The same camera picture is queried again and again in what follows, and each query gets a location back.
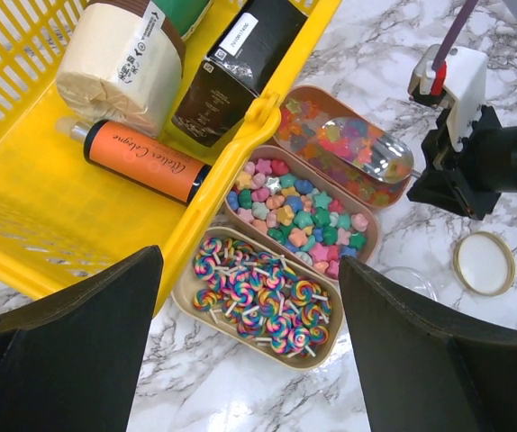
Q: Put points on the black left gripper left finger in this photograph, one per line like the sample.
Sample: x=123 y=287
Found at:
x=71 y=361

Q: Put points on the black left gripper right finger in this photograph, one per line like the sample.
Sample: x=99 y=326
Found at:
x=423 y=366

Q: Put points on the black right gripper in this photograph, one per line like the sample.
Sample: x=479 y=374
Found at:
x=468 y=182

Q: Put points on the silver metal scoop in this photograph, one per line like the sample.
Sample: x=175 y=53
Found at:
x=359 y=143

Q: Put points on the pink tray translucent star candies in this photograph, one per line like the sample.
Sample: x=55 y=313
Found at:
x=304 y=111

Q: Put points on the pink tray pastel star candies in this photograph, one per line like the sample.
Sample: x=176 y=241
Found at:
x=281 y=202

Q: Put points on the clear plastic candy jar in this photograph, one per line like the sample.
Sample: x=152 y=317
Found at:
x=412 y=280

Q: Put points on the gold rimmed jar lid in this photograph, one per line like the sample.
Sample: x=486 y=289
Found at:
x=484 y=264

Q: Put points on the beige tray swirl lollipops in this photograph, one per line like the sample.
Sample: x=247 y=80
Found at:
x=261 y=298

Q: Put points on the yellow plastic shopping basket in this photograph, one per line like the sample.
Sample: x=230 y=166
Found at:
x=62 y=219

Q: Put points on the orange cologne bottle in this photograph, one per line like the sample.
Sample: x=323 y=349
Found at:
x=137 y=157

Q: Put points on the black box package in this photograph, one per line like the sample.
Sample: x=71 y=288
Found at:
x=237 y=68

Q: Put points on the cream wrapped paper roll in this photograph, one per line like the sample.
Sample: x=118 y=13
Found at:
x=124 y=63

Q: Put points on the green wrapped brown package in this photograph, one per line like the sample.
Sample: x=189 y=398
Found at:
x=185 y=15

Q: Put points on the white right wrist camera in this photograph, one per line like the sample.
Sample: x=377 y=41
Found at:
x=458 y=87

